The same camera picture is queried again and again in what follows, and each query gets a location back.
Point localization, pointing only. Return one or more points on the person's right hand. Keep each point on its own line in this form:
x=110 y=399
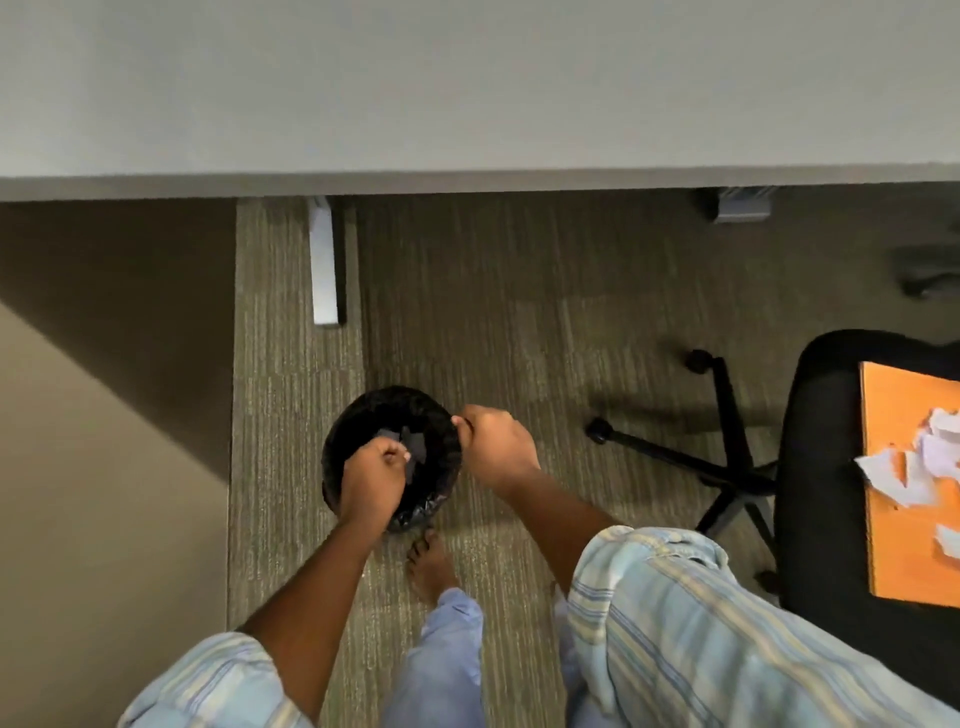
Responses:
x=499 y=450

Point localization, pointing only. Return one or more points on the person's left hand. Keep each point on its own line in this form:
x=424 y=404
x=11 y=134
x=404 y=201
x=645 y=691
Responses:
x=375 y=484

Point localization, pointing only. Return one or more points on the black mesh office chair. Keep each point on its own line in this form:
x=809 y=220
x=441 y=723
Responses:
x=817 y=450

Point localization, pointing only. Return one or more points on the orange paper folder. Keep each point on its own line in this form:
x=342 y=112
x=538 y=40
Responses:
x=900 y=555

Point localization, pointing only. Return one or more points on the person's right forearm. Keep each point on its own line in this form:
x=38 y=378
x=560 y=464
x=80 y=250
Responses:
x=555 y=525

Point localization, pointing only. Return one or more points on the person's left forearm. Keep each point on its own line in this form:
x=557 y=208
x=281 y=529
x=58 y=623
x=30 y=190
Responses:
x=315 y=600

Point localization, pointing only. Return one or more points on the person's left foot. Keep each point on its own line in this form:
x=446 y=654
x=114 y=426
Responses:
x=431 y=566

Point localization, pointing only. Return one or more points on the black round waste bin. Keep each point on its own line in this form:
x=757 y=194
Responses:
x=360 y=420

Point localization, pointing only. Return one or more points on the light blue trousers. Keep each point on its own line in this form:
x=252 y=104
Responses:
x=442 y=660

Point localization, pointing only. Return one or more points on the striped pale blue shirt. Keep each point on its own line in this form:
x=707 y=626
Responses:
x=712 y=637

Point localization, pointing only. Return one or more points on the glass-topped side partition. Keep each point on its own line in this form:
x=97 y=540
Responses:
x=90 y=525

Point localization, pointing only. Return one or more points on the white table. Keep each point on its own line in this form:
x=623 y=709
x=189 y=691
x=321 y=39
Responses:
x=450 y=90

